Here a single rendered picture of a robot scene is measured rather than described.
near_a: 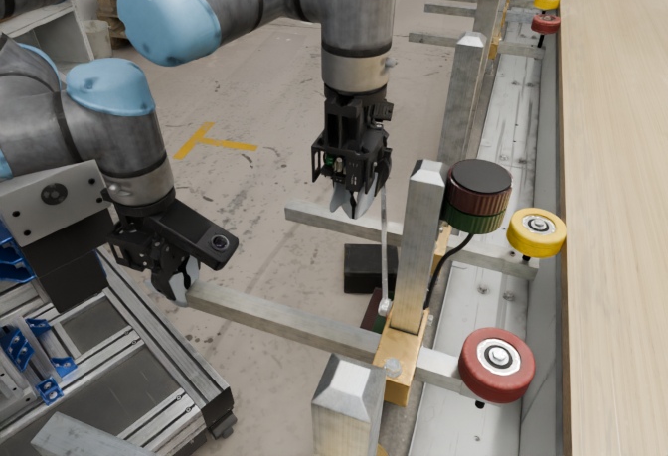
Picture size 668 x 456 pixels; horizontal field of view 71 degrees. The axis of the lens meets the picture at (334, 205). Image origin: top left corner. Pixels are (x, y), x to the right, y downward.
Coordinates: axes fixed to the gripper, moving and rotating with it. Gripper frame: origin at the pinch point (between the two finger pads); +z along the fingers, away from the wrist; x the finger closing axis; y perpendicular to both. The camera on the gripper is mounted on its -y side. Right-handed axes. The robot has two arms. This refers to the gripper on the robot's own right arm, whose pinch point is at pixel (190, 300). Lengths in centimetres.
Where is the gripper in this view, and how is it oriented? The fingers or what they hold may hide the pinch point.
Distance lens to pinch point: 73.6
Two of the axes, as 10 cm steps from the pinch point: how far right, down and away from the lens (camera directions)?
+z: 0.0, 7.7, 6.3
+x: -3.4, 6.0, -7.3
